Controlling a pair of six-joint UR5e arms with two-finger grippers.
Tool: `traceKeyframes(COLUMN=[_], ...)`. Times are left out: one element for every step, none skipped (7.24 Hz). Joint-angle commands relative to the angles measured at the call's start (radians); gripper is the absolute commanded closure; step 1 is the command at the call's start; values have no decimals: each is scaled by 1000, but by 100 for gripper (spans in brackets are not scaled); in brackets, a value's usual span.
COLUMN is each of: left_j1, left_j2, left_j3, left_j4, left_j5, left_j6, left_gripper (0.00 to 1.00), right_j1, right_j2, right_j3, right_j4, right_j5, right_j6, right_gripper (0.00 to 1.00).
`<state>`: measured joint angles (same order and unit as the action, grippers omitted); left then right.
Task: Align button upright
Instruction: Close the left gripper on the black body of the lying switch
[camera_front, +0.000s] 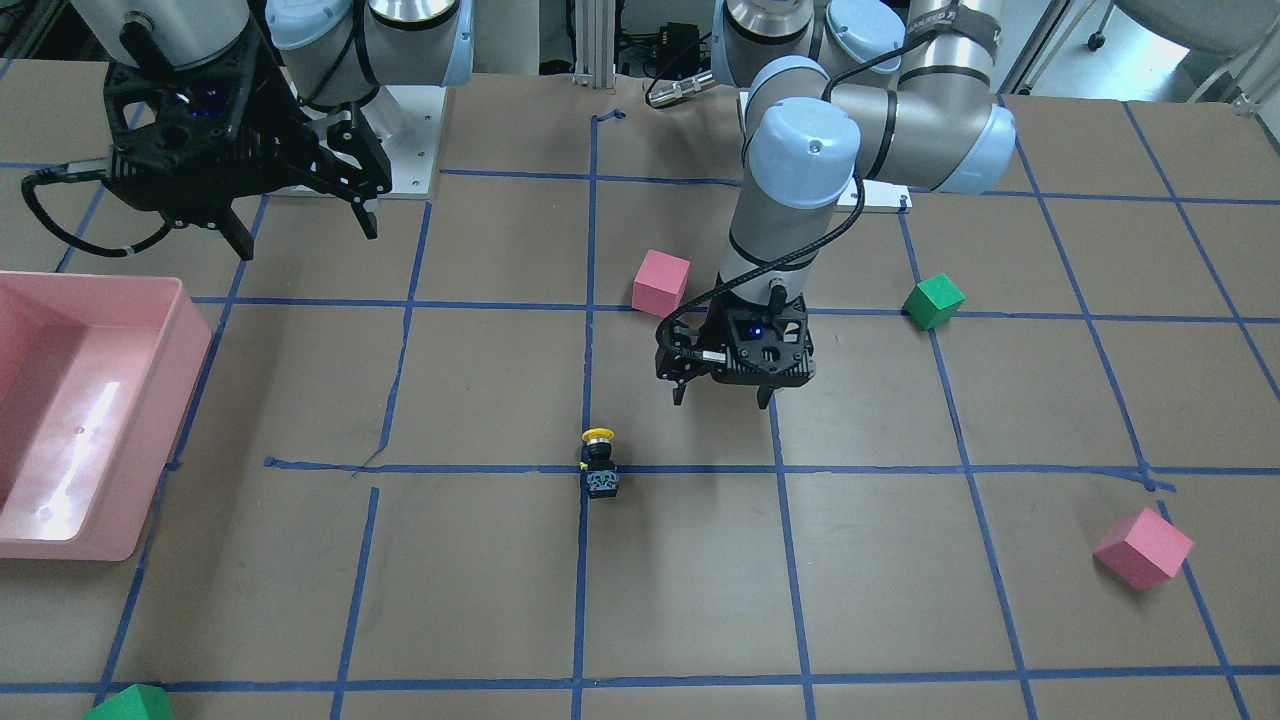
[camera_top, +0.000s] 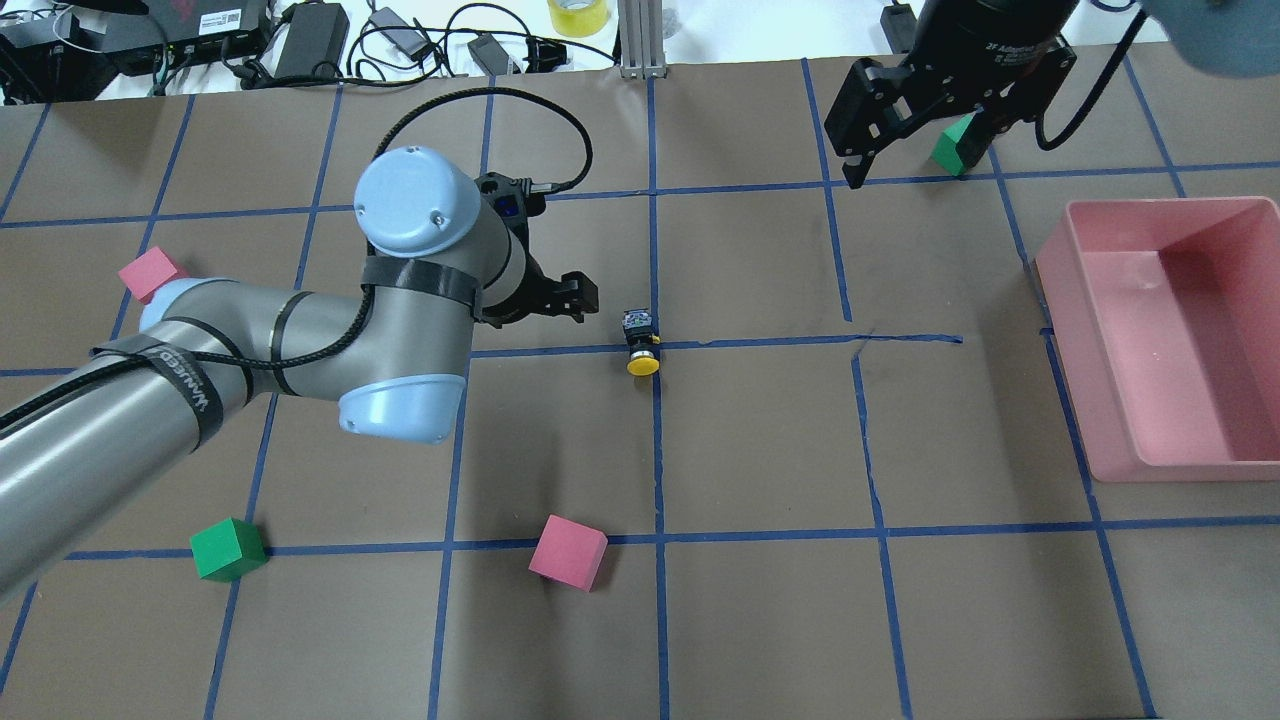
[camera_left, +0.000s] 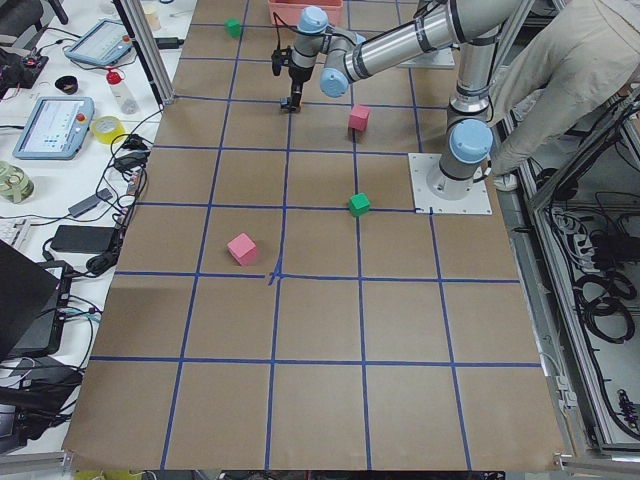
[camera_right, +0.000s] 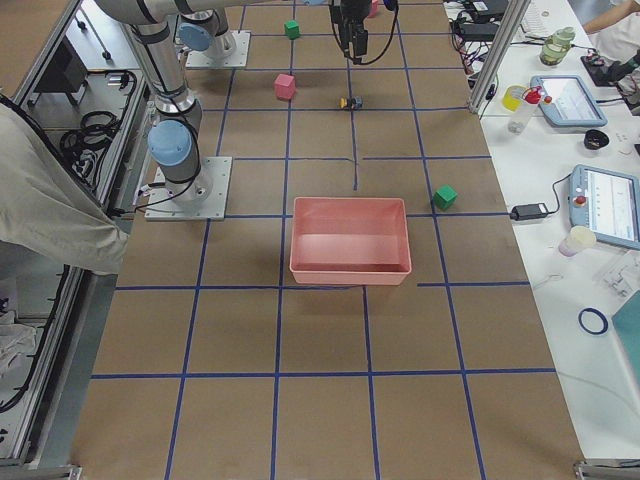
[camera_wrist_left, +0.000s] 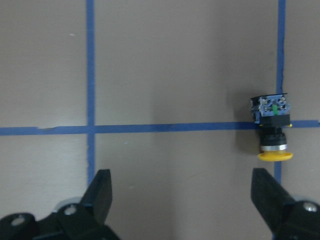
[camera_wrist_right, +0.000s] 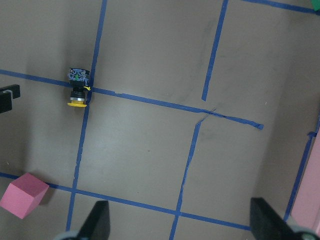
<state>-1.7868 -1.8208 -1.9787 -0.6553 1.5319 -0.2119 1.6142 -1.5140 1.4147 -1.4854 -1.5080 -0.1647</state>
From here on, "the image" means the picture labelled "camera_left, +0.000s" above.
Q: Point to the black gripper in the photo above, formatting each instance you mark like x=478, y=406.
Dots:
x=300, y=75

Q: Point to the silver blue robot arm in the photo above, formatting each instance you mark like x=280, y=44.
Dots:
x=475, y=26

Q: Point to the tall pink block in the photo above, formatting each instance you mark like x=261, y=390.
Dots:
x=359, y=118

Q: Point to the pink plastic bin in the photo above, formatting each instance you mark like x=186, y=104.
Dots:
x=290, y=10

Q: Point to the green cube far corner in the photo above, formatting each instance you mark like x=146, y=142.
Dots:
x=233, y=27

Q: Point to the green cube near base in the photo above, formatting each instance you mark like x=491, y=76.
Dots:
x=359, y=204

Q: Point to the pink cube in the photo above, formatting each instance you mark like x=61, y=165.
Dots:
x=243, y=249

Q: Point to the red capped squeeze bottle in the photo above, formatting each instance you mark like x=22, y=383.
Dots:
x=123, y=96

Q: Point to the yellow tape roll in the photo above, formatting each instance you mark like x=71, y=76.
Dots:
x=108, y=130

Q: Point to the far teach pendant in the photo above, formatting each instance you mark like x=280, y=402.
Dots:
x=103, y=45

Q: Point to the teach pendant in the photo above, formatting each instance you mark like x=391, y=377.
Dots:
x=103, y=45
x=56, y=129

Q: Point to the brown paper table cover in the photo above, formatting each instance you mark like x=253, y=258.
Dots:
x=391, y=341

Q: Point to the grey usb hub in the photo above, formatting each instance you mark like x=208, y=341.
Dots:
x=89, y=203

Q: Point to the black small bowl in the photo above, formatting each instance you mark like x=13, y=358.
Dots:
x=67, y=84

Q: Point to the near teach pendant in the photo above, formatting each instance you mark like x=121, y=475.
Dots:
x=56, y=129

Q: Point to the black power adapter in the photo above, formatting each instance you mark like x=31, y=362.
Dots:
x=82, y=239

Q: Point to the green tape rolls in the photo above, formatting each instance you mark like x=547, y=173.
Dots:
x=16, y=185

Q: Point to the person in beige clothes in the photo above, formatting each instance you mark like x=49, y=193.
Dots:
x=585, y=55

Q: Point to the black laptop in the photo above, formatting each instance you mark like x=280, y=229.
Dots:
x=33, y=296

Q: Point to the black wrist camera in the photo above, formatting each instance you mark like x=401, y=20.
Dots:
x=280, y=59

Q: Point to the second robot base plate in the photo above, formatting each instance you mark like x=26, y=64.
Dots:
x=441, y=59

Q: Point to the aluminium frame post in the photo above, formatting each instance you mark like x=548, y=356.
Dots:
x=132, y=15

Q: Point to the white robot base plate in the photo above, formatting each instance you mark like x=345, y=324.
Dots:
x=435, y=193

